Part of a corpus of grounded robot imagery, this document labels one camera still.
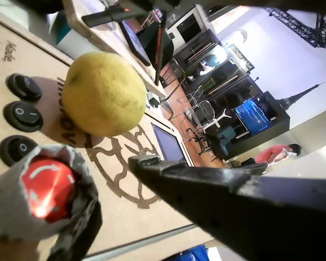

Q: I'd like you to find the black folded laptop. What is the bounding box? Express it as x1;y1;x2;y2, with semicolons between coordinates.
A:
137;10;175;87

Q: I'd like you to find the teal armchair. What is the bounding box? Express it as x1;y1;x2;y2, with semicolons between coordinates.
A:
206;125;236;157

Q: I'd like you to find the black tablet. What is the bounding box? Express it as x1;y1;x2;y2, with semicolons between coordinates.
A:
118;18;153;67

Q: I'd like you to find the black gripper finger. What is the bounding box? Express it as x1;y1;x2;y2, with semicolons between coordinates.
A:
127;154;326;261
195;0;326;12

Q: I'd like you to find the red emergency stop button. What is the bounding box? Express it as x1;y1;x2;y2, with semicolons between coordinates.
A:
0;143;103;261

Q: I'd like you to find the white swivel chair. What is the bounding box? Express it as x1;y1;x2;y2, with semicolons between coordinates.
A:
203;108;232;129

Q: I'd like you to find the wooden top rover body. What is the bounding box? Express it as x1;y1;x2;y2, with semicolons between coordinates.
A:
0;5;215;261

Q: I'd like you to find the black television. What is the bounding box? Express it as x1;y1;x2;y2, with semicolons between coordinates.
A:
175;13;204;45

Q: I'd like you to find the person in red shirt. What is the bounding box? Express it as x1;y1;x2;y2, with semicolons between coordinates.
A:
255;143;302;165

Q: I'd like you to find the black truss wall decal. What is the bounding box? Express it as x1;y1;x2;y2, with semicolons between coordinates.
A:
263;7;326;49

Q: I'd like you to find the Eiffel tower wall decal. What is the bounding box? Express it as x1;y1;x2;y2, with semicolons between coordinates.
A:
277;82;326;110

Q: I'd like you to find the blue rover wheel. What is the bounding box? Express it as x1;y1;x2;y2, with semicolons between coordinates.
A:
167;244;210;261

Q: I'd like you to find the black rocker switch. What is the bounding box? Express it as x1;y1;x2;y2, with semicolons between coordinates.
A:
3;101;43;133
0;135;40;167
5;73;43;102

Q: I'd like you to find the monitor with blue code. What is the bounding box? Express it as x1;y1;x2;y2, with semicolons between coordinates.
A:
234;97;272;134

